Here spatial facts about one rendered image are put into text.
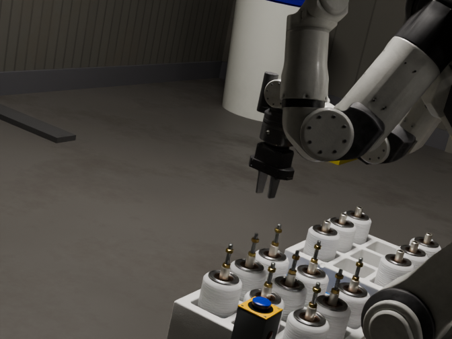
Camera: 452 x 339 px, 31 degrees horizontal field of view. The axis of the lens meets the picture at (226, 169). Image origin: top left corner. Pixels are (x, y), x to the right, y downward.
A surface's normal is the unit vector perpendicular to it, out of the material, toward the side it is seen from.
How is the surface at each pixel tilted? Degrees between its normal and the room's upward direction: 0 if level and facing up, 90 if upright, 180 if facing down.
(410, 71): 73
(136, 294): 0
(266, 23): 94
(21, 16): 90
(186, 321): 90
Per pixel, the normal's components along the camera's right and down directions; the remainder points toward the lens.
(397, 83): 0.01, 0.00
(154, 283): 0.20, -0.94
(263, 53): -0.32, 0.28
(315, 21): 0.09, 0.72
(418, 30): -0.43, -0.37
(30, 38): 0.82, 0.32
